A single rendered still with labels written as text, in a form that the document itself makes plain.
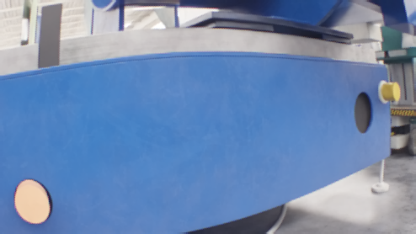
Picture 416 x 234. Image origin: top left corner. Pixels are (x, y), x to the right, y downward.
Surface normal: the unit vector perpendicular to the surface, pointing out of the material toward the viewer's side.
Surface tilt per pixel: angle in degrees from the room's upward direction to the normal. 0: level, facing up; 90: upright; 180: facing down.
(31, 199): 90
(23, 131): 90
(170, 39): 90
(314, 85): 90
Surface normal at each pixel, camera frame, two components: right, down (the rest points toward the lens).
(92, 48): 0.44, 0.03
